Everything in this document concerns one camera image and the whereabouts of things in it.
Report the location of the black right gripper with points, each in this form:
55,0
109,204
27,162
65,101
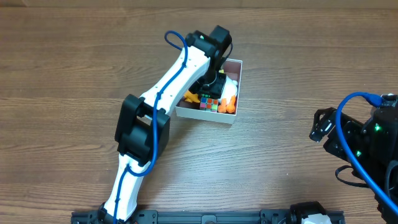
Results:
337,134

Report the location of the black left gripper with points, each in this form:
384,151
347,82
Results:
211,86

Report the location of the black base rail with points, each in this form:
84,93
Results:
308,212

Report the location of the white plush duck toy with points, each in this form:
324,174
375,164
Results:
228,97

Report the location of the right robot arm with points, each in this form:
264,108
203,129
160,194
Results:
373,143

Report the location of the multicoloured puzzle cube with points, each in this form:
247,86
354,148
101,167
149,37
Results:
209,104

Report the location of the white cardboard box maroon inside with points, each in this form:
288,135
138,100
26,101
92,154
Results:
233,69

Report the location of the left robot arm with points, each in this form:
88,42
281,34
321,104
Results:
142,132

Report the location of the orange dinosaur toy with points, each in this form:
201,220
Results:
190,97

